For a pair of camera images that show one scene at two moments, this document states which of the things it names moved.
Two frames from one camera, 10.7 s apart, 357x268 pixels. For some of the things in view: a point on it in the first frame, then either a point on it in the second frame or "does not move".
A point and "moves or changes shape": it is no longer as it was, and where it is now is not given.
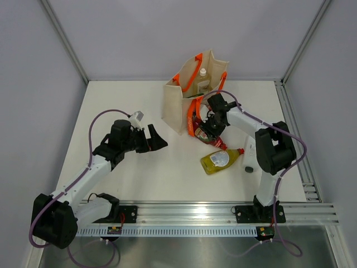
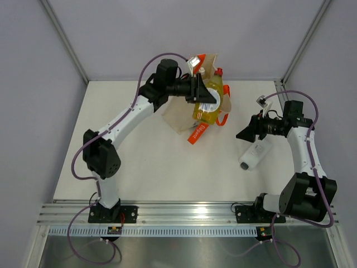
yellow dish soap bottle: [216, 161] → [207, 113]
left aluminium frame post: [66, 40] does not move
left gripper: [154, 143] → [197, 92]
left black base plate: [127, 214] does not move
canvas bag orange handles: [202, 79] moves or changes shape
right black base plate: [258, 214] does not move
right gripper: [213, 133] → [256, 127]
